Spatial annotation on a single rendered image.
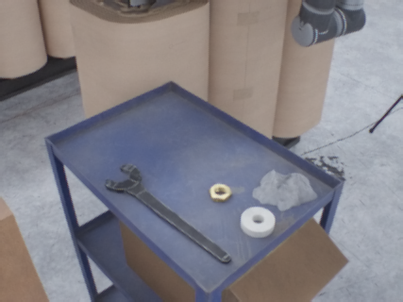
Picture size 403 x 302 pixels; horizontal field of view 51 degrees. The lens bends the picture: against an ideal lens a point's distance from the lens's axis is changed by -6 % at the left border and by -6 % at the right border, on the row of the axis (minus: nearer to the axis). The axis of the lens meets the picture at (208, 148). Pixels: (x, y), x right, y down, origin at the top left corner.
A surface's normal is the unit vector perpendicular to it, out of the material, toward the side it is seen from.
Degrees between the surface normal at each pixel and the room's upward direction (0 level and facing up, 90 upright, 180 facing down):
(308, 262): 26
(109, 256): 0
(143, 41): 90
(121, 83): 90
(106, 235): 0
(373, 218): 0
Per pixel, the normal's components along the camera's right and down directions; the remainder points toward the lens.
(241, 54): 0.21, 0.61
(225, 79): -0.18, 0.61
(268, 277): 0.32, -0.51
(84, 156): 0.02, -0.79
